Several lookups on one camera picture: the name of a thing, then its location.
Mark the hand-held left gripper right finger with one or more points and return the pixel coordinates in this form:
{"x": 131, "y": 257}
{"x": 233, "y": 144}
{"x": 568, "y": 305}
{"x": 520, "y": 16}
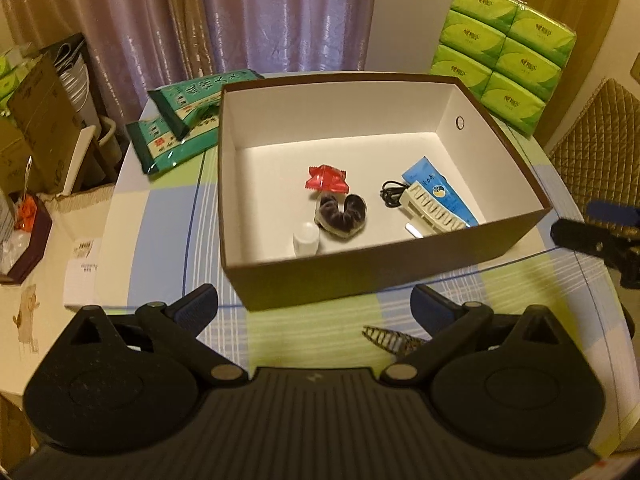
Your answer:
{"x": 431, "y": 310}

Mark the plain brown cardboard carton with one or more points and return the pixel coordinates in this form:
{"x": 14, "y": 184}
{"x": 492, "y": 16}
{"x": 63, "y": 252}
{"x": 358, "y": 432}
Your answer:
{"x": 45, "y": 125}

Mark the dark brown tray box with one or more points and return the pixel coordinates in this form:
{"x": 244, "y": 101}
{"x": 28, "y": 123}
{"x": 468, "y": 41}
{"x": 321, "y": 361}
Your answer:
{"x": 35, "y": 255}

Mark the quilted tan chair cushion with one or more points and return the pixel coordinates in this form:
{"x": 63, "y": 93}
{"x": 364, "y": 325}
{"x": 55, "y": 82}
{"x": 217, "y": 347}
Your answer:
{"x": 595, "y": 150}

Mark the lilac sheer curtain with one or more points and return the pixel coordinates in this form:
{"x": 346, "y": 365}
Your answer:
{"x": 280, "y": 15}

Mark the brown cardboard box white inside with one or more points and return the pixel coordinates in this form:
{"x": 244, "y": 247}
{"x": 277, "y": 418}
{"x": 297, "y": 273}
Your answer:
{"x": 380, "y": 265}

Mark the small white bottle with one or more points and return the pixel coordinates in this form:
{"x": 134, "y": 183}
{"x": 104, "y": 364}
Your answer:
{"x": 306, "y": 240}

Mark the beige curtain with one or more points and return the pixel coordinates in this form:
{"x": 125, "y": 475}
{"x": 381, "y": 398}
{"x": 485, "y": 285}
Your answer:
{"x": 182, "y": 20}

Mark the striped hair clip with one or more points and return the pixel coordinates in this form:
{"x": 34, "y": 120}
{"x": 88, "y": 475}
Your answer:
{"x": 392, "y": 340}

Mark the orange small item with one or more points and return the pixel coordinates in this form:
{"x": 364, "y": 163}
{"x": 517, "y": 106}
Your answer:
{"x": 26, "y": 212}

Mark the white paper label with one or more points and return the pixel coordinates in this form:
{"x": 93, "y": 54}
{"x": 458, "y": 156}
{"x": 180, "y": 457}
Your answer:
{"x": 82, "y": 275}

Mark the stack of green tissue packs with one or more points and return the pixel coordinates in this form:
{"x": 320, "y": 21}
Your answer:
{"x": 505, "y": 55}

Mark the cream hair claw clip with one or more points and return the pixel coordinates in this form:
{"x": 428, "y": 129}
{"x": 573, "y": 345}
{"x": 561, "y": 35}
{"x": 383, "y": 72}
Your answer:
{"x": 430, "y": 207}

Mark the white striped bag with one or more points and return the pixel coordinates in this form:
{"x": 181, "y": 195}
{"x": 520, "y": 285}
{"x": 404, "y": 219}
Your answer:
{"x": 77, "y": 85}

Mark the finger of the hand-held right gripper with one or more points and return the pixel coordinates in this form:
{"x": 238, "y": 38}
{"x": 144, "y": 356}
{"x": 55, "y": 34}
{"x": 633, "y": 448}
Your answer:
{"x": 612, "y": 211}
{"x": 575, "y": 234}

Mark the dark velvet scrunchie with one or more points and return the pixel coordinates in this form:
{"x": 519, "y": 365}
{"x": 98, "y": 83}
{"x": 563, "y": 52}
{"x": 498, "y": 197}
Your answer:
{"x": 342, "y": 215}

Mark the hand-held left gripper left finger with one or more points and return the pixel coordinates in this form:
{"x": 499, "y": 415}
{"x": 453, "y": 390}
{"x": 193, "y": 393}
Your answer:
{"x": 196, "y": 310}

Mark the red candy packet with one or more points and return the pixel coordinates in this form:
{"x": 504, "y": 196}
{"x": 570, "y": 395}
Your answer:
{"x": 327, "y": 178}

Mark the beige fringed cloth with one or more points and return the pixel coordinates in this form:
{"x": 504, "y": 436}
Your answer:
{"x": 35, "y": 340}

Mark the blue tube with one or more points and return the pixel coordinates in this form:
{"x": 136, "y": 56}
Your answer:
{"x": 440, "y": 185}

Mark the green printed packet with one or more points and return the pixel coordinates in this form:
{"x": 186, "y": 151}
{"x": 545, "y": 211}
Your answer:
{"x": 165, "y": 145}
{"x": 200, "y": 97}

